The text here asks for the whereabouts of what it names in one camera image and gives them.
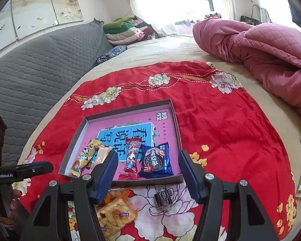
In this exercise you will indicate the red floral blanket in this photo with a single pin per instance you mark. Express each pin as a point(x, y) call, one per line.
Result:
point(228, 135)

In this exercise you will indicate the yellow cow print snack packet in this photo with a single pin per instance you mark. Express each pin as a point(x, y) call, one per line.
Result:
point(82, 160)

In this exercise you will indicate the shallow pink cardboard box tray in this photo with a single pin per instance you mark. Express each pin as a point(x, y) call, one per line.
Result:
point(153, 182)

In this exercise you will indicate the dark bag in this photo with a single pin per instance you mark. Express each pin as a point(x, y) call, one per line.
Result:
point(248, 19)

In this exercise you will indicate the dark round cookie packet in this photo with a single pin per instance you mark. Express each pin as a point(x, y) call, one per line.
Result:
point(163, 198)

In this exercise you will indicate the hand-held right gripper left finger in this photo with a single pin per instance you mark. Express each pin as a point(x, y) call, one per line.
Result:
point(105, 173)

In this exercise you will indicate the clear puffed snack packet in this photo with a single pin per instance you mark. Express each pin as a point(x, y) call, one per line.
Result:
point(115, 217)

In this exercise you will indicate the black television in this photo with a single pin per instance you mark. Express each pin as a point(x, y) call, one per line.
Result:
point(299, 15)

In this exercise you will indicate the white sheer curtain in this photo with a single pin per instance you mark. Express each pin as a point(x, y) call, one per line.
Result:
point(150, 5)

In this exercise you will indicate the stack of folded clothes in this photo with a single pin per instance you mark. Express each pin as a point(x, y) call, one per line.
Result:
point(125, 32)

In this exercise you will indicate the pink quilted duvet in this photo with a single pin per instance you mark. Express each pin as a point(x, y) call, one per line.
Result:
point(266, 55)

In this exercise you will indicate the pink book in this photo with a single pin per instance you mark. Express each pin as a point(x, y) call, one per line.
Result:
point(140, 118)

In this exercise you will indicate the clear orange-edged nut packet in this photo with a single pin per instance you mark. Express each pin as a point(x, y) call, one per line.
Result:
point(115, 194)

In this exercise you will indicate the red striped candy packet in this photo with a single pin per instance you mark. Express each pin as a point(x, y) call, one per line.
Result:
point(130, 160)

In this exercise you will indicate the person's left hand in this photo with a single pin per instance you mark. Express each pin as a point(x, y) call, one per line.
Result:
point(15, 193)

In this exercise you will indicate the tan cake packet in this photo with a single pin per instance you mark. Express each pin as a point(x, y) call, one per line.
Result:
point(101, 153)

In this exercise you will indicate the grey quilted headboard cover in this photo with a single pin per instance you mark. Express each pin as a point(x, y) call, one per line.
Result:
point(40, 75)

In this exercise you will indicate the dark blue patterned cloth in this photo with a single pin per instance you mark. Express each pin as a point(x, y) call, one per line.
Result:
point(110, 54)

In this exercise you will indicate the floral wall painting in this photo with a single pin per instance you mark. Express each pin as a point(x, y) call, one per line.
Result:
point(40, 5)

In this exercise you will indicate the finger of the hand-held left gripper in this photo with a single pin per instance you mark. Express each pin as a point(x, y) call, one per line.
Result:
point(37, 169)

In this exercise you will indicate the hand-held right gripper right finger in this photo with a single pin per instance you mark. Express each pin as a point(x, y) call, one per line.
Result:
point(190, 175)

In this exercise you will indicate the blue cookie packet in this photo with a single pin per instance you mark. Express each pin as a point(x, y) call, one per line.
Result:
point(155, 163)

